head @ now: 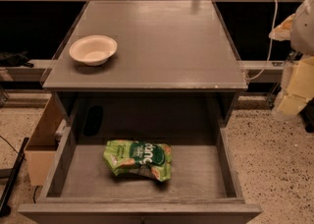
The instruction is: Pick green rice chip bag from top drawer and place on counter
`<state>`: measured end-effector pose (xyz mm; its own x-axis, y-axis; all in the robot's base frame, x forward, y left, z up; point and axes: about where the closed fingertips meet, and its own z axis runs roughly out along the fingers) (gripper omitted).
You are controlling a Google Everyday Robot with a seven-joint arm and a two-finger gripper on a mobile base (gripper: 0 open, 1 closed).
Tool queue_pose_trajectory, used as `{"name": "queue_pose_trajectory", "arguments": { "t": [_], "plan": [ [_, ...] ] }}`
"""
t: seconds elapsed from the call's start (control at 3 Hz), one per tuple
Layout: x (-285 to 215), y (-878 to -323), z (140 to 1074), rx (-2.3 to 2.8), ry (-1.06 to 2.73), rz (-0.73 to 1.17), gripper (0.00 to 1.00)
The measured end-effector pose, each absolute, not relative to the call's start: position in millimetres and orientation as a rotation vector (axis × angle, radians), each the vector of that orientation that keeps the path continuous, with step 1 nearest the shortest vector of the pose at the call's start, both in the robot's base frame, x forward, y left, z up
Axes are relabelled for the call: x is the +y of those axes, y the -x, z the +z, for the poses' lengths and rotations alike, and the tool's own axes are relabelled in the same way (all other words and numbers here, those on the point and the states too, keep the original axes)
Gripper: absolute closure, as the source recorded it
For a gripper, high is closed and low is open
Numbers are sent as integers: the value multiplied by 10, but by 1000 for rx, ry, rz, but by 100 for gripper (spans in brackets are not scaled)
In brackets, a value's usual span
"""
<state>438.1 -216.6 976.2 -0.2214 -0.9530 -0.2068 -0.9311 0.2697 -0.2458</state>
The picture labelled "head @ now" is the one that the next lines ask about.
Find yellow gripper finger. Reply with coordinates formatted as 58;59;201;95
272;56;314;119
269;14;295;41

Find green rice chip bag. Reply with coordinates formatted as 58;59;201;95
103;140;172;182

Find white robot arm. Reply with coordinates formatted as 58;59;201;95
269;0;314;120

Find grey cabinet with counter top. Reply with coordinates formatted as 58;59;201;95
43;0;247;124

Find open grey top drawer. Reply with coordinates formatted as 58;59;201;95
19;128;262;224

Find white paper bowl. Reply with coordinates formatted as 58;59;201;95
69;35;118;66

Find cardboard box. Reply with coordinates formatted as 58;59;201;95
25;96;64;186

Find black bar on floor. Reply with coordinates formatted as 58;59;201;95
0;138;28;218

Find metal frame rail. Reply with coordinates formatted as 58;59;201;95
0;60;288;83

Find white cable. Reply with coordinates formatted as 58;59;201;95
244;0;279;83

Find black object on rail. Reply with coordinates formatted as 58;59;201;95
0;51;34;68

